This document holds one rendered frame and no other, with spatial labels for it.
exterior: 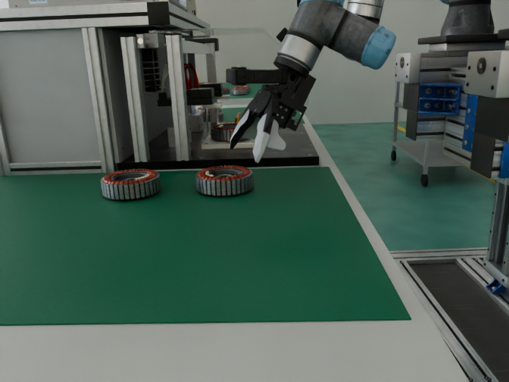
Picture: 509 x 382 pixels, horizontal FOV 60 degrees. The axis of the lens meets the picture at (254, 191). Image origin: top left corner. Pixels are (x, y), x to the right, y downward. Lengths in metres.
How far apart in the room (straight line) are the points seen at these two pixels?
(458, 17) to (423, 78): 0.20
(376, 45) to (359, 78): 5.79
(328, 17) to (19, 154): 0.77
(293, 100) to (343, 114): 5.82
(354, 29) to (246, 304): 0.57
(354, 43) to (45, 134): 0.72
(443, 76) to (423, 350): 1.15
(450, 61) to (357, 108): 5.24
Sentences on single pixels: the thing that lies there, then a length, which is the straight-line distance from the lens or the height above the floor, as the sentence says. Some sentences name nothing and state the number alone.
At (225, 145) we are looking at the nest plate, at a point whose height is 0.78.
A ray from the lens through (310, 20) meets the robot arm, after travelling 0.87.
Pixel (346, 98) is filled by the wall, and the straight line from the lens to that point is 6.65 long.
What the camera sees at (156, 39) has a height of 1.04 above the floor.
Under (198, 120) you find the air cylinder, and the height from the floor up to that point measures 0.81.
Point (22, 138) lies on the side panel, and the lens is 1.17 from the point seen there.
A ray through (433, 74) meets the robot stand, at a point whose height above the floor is 0.93.
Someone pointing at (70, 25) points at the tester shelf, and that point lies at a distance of 1.07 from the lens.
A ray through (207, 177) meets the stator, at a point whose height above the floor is 0.79.
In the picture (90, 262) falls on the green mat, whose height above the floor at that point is 0.75.
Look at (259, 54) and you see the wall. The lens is 6.53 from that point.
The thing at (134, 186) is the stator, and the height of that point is 0.78.
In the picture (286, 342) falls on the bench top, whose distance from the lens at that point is 0.42.
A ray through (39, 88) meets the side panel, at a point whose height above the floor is 0.95.
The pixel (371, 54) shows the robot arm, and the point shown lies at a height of 0.99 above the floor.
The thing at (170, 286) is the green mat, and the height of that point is 0.75.
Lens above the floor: 1.00
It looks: 17 degrees down
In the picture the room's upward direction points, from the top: 2 degrees counter-clockwise
